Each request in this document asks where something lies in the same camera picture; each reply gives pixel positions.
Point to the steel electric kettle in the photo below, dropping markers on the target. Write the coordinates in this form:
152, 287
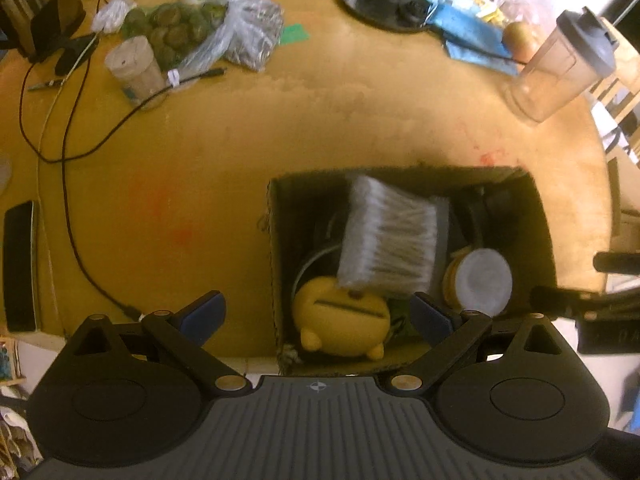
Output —
35, 0

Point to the large black tape roll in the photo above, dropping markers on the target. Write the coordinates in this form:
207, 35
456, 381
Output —
312, 260

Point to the wooden chair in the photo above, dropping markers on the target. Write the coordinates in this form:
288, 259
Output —
620, 95

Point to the bag of green round fruit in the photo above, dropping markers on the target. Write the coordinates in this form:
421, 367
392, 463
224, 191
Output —
170, 32

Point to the crumpled clear plastic bag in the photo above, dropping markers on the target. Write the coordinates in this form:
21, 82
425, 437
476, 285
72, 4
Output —
520, 2

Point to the white plastic spool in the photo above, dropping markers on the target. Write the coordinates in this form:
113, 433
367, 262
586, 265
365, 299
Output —
482, 280

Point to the brown onion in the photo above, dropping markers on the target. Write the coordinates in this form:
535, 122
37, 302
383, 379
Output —
520, 40

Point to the pack of cotton swabs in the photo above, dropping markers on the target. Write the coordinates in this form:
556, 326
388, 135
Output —
390, 240

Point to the knotted white plastic bag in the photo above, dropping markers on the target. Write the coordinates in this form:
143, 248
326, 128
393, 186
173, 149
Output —
115, 10

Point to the black plastic tube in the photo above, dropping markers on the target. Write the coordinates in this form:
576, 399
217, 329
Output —
497, 202

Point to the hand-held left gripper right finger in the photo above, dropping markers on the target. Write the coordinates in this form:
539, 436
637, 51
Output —
431, 317

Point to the brown cardboard box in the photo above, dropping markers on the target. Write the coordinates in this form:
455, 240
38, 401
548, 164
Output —
282, 285

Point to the grey round dish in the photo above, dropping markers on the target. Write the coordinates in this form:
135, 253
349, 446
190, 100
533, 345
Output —
3, 175

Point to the metal tweezers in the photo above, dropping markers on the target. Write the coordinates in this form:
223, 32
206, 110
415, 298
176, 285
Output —
46, 84

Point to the pile of printed papers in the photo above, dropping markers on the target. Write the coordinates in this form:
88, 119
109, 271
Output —
7, 360

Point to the clear bag of dark bits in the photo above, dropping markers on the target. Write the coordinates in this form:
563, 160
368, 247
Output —
255, 35

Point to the toothpick container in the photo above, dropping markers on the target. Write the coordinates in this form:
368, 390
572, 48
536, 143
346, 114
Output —
135, 72

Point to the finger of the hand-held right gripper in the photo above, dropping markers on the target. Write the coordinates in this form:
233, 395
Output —
565, 301
617, 262

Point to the yellow packet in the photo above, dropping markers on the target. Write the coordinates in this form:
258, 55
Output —
482, 0

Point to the black phone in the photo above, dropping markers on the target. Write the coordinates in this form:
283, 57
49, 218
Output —
20, 265

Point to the black round lid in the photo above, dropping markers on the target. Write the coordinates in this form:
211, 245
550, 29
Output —
372, 2

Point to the yellow toy figure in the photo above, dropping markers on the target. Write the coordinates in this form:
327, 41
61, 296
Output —
342, 317

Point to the green tape piece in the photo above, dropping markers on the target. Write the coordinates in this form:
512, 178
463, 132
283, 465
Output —
294, 34

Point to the small black oval object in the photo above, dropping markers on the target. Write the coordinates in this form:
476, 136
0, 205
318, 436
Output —
75, 55

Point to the large blue packet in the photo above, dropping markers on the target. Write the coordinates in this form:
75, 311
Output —
470, 35

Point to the clear shaker bottle grey lid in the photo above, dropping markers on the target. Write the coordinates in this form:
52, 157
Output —
555, 75

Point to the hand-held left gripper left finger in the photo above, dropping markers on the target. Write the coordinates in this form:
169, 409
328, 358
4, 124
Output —
200, 317

